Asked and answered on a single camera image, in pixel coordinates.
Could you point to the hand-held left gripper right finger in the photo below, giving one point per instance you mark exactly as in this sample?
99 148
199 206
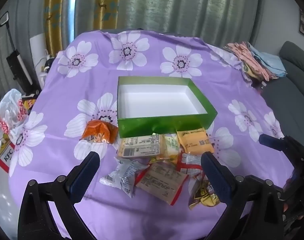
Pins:
216 178

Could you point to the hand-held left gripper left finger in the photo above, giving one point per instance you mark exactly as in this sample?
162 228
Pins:
82 178

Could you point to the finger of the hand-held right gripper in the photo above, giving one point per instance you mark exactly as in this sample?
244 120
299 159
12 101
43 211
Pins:
270 141

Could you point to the brown gold snack packet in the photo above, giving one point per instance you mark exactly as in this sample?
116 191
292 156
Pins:
201 195

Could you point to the red snack packet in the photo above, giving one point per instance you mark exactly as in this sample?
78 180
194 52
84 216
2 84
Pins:
189 163

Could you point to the white silver snack packet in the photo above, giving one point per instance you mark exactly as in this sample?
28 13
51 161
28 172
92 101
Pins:
124 176

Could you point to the yellow-orange snack packet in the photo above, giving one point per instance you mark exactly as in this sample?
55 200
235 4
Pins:
194 140

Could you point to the orange snack packet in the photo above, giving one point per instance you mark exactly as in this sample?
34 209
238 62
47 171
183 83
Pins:
99 131

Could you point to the green-yellow snack packet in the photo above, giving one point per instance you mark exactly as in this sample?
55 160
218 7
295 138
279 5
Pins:
172 146

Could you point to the red-edged beige snack packet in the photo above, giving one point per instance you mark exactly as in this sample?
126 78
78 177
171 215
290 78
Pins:
162 182

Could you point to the small yellow candy wrapper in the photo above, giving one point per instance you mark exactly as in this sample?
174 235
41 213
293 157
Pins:
159 159

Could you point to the long tan snack packet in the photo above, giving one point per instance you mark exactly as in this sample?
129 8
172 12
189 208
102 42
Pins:
139 146

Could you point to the green cardboard box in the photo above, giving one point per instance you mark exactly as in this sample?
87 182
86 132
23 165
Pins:
157 100

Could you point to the grey sofa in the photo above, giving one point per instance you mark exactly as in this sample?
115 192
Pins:
291 80

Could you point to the stack of folded clothes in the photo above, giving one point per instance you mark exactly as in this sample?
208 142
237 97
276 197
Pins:
259 60

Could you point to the red and white cardboard box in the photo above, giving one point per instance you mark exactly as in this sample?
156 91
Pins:
3 157

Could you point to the purple floral cloth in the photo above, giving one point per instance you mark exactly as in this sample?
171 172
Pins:
97 80

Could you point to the white plastic bag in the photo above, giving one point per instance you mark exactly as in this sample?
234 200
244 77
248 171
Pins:
9 110

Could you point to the dark bag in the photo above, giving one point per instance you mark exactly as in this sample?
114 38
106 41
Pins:
47 63

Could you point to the upright vacuum cleaner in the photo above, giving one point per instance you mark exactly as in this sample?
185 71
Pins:
15 60

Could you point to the white box appliance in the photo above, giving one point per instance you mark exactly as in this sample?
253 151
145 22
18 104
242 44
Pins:
38 45

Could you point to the gold patterned curtain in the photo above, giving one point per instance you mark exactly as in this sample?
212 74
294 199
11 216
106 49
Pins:
54 17

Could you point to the grey curtain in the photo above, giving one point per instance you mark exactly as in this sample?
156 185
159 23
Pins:
167 7

